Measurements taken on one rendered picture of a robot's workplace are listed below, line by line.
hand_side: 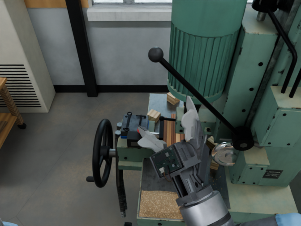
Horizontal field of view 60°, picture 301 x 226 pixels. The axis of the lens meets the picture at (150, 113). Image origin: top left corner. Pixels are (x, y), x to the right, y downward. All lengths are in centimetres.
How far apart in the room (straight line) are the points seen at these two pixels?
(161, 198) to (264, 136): 37
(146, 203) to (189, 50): 49
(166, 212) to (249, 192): 37
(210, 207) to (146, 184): 44
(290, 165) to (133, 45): 166
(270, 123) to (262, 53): 17
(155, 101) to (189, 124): 67
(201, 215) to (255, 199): 59
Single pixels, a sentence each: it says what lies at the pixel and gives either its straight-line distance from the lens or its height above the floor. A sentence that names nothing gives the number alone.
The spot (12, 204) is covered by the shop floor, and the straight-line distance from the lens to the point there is 213.
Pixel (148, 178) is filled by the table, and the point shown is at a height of 90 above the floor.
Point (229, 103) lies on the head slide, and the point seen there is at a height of 119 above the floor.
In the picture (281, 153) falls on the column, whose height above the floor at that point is 102.
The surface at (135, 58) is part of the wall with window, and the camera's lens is 239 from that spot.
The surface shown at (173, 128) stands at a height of 95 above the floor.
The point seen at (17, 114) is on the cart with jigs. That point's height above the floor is 19.
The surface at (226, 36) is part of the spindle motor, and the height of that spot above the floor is 141.
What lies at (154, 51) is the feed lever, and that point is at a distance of 58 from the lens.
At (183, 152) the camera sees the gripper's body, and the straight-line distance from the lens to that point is 53.
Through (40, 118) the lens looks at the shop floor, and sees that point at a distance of 256.
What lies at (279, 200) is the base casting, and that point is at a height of 80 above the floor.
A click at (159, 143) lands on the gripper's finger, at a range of 60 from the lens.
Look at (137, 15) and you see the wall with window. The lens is 212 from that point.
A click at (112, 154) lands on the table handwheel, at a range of 112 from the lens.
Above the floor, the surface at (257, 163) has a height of 108.
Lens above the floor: 172
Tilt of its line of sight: 46 degrees down
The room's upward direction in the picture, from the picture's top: straight up
